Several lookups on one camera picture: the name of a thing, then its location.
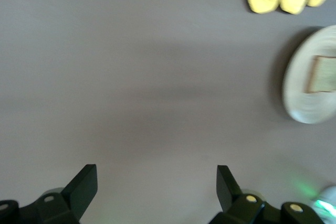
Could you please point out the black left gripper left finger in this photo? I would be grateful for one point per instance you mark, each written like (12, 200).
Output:
(73, 200)

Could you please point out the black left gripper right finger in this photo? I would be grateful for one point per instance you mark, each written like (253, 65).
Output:
(236, 205)

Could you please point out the round pale wooden plate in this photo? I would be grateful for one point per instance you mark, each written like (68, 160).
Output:
(296, 98)

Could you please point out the slice of brown-crust toast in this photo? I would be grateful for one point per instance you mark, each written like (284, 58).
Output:
(325, 74)

